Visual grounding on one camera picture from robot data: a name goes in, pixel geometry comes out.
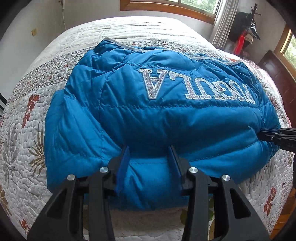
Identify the blue puffer jacket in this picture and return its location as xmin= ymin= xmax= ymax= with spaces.
xmin=45 ymin=38 xmax=280 ymax=210

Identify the coat rack with clothes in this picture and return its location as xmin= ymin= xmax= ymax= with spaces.
xmin=228 ymin=3 xmax=261 ymax=55

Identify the dark wooden headboard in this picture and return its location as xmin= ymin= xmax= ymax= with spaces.
xmin=259 ymin=50 xmax=296 ymax=128

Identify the wooden side window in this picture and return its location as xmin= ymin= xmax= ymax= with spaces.
xmin=274 ymin=24 xmax=295 ymax=79

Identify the floral quilted bedspread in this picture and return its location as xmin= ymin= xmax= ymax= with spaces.
xmin=1 ymin=16 xmax=294 ymax=240

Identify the white grey curtain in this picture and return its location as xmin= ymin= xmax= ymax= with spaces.
xmin=209 ymin=0 xmax=239 ymax=49

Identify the wooden framed window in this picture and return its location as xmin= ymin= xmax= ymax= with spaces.
xmin=119 ymin=0 xmax=217 ymax=25

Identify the beige wall switch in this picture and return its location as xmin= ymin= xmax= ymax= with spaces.
xmin=31 ymin=29 xmax=37 ymax=37

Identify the wall mounted white device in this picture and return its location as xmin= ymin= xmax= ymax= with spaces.
xmin=59 ymin=0 xmax=66 ymax=10

